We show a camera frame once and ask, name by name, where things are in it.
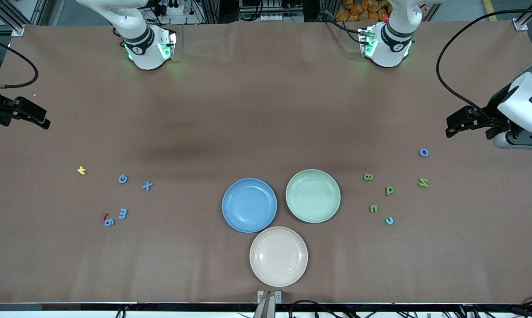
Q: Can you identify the blue plate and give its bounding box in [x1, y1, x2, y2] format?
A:
[222, 178, 278, 233]

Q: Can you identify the orange fruit pile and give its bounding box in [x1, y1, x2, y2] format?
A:
[335, 0, 392, 23]

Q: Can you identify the green plate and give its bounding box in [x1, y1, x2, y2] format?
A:
[286, 169, 341, 223]

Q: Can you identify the large table cover sheet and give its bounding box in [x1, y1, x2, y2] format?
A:
[0, 20, 532, 305]

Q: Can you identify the beige plate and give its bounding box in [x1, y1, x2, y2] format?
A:
[249, 226, 309, 288]

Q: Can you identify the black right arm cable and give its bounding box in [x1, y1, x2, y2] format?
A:
[0, 33, 39, 88]

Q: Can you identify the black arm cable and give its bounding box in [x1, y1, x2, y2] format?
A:
[436, 9, 532, 126]
[0, 33, 39, 88]

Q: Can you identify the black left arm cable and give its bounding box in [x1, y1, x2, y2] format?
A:
[436, 9, 532, 126]

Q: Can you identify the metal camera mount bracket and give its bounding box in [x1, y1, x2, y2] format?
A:
[253, 290, 282, 318]

